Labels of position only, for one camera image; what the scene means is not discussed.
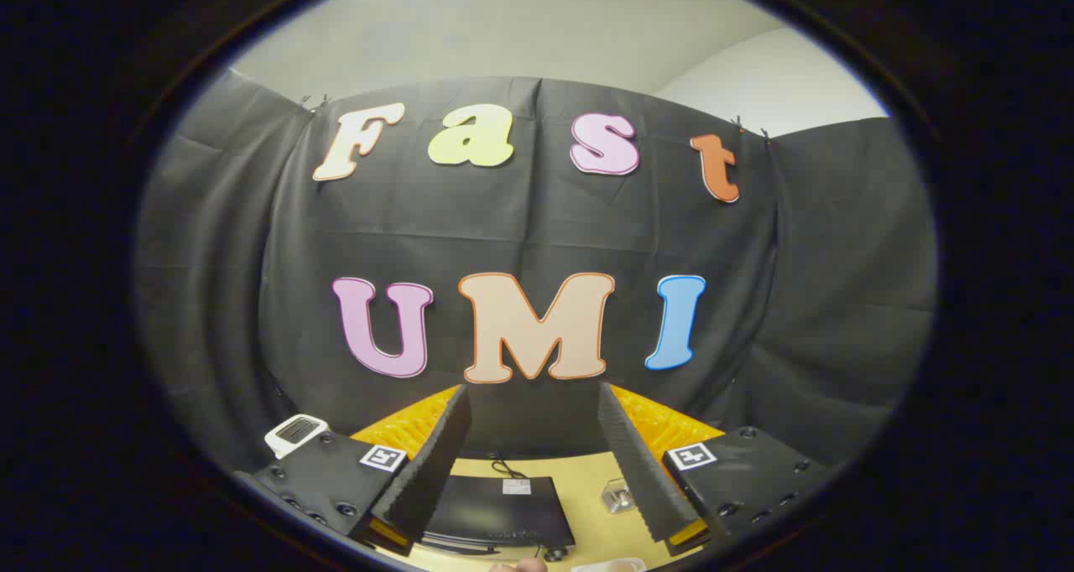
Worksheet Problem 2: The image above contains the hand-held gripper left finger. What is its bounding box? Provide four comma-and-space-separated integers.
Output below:
233, 385, 472, 556

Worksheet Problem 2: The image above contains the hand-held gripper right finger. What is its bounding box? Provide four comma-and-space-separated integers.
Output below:
597, 382, 840, 556

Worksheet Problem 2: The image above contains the white pop-up toaster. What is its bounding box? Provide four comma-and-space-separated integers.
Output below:
264, 414, 330, 460

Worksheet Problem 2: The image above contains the wire mesh basket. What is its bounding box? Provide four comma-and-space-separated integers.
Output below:
602, 478, 636, 516

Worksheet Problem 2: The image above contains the black toaster oven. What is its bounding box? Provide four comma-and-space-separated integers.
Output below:
420, 475, 578, 563

